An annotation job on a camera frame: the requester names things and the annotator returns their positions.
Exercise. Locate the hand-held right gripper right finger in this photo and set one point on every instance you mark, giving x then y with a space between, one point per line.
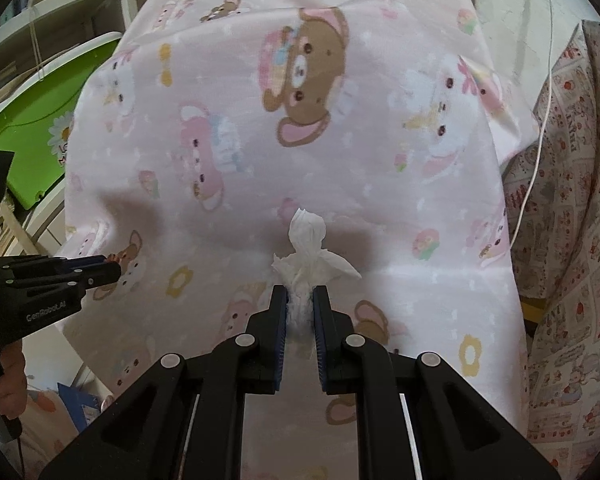
319 345

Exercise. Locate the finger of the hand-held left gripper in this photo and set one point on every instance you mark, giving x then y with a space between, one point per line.
100 275
82 261

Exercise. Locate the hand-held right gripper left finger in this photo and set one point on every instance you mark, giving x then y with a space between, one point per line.
280 340

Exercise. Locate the white tissue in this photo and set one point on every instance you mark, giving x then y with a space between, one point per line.
307 260

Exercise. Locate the person's left hand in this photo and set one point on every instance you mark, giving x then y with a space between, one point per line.
11 380

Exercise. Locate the blue plastic object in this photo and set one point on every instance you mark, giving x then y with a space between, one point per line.
80 405

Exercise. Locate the green box with daisy print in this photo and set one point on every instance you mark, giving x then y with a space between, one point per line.
40 120

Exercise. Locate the pink cartoon printed blanket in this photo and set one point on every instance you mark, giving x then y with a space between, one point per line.
330 135

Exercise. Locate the cream cartoon printed quilt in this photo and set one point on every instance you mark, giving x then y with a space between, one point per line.
570 210

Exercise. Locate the white shelf frame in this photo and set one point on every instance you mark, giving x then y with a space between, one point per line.
55 5

